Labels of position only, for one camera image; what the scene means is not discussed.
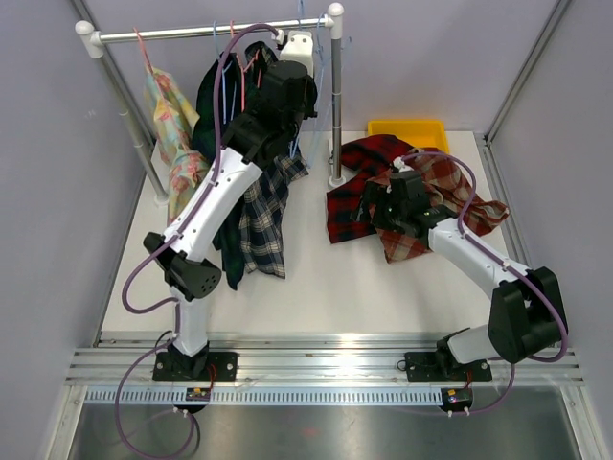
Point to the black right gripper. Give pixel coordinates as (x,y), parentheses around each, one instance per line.
(377,195)

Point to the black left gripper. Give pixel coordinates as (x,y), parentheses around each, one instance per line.
(308,88)

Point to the rust beige plaid skirt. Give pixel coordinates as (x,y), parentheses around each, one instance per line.
(445,184)

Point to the red navy plaid skirt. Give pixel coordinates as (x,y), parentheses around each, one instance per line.
(369,158)

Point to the blue hanger of green skirt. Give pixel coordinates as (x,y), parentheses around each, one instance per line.
(229,90)

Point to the navy white plaid skirt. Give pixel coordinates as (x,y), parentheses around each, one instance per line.
(261,222)

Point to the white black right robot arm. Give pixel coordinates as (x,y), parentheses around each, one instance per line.
(526,310)

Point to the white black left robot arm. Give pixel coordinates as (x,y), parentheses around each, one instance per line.
(257,137)

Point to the pastel floral skirt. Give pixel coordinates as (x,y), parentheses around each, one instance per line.
(181,188)

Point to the dark green plaid skirt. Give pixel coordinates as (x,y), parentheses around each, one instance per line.
(227,238)

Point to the yellow plastic bin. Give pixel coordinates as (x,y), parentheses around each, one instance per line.
(418,133)

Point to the white metal clothes rack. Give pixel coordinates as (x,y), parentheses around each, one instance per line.
(96,45)

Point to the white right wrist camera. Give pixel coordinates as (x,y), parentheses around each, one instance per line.
(399,166)

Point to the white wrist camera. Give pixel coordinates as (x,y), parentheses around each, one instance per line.
(298,46)
(399,166)

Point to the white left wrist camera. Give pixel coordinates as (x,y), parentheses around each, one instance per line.
(298,46)

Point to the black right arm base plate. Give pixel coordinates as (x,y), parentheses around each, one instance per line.
(428,367)

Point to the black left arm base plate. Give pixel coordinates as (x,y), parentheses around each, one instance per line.
(207,366)

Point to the aluminium rail frame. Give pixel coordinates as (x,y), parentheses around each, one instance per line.
(543,410)

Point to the slotted white cable duct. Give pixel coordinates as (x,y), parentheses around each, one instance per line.
(267,396)

